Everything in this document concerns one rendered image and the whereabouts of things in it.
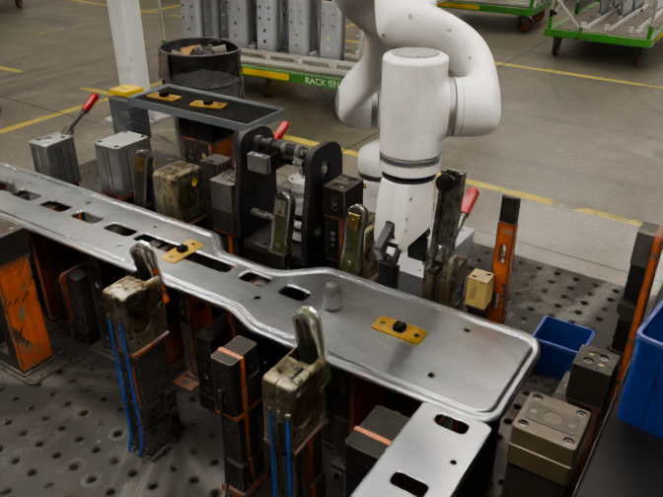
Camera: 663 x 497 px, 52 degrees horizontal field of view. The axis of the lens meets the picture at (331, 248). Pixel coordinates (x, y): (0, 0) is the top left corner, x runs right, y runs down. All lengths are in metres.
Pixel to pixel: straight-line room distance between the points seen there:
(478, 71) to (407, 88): 0.11
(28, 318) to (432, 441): 0.92
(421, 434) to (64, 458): 0.72
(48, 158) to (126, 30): 3.40
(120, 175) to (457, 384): 0.91
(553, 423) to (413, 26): 0.55
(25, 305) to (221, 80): 2.80
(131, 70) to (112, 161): 3.63
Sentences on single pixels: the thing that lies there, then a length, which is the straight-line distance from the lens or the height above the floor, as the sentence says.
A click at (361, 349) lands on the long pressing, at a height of 1.00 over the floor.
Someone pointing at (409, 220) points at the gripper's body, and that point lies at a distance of 0.94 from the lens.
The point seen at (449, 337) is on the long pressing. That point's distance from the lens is 1.08.
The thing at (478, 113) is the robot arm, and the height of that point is 1.37.
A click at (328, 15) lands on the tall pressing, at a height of 0.64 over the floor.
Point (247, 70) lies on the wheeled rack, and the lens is 5.59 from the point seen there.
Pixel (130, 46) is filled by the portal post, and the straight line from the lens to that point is 5.16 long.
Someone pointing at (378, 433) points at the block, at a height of 0.98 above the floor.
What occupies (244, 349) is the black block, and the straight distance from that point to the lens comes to 1.07.
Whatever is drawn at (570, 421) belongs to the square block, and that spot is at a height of 1.06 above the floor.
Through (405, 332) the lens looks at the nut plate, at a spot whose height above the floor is 1.00.
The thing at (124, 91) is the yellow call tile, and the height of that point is 1.16.
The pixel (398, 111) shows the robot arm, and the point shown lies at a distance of 0.88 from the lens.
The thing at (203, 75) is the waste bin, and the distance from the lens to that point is 4.09.
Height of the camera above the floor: 1.64
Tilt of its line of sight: 29 degrees down
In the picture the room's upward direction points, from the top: straight up
